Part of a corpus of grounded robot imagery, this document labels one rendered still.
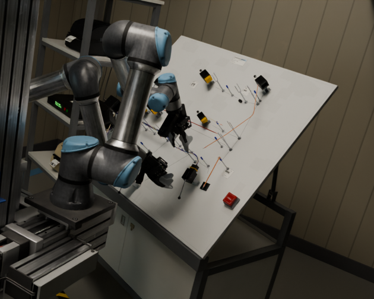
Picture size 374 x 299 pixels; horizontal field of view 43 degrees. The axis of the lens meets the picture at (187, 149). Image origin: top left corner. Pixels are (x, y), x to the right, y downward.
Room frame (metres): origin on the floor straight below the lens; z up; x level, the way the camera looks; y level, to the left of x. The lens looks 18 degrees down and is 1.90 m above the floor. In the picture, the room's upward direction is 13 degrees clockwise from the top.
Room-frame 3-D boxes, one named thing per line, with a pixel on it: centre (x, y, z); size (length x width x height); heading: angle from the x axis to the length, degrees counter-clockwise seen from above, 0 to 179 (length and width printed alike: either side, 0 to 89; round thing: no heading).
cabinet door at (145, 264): (2.05, 0.02, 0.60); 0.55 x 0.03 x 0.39; 44
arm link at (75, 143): (1.48, 0.34, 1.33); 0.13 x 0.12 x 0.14; 81
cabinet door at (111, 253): (2.45, 0.41, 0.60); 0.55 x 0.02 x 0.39; 44
